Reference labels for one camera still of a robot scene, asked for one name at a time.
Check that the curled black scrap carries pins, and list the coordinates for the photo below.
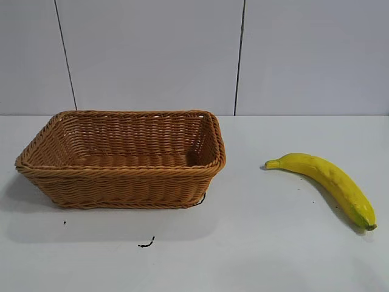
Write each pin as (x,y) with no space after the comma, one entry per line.
(148,243)

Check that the brown woven wicker basket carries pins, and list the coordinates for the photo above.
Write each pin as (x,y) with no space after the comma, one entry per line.
(127,185)

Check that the yellow banana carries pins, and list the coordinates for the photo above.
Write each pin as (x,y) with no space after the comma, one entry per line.
(334,179)

